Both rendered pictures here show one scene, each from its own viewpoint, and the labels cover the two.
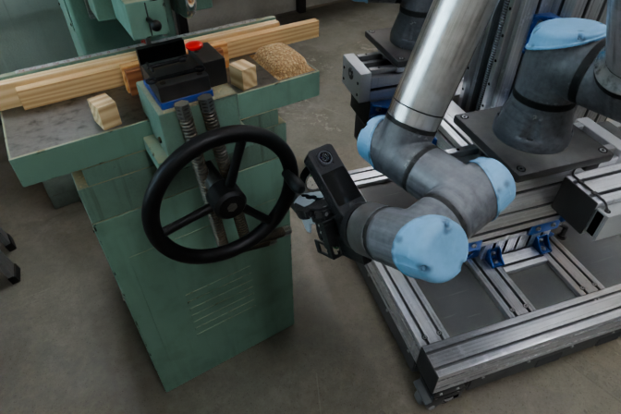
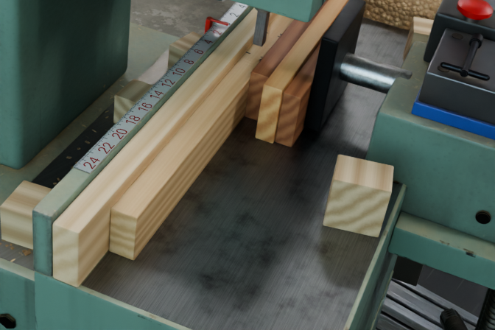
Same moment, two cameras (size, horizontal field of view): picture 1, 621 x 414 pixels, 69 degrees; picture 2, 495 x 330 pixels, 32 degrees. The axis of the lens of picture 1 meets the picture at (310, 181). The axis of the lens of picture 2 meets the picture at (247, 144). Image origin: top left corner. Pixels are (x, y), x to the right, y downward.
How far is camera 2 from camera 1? 0.86 m
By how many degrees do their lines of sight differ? 33
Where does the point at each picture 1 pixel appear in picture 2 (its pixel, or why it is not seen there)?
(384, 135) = not seen: outside the picture
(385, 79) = not seen: hidden behind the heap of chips
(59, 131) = (302, 276)
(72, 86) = (191, 163)
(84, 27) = (27, 15)
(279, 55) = not seen: outside the picture
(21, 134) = (238, 317)
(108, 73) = (227, 110)
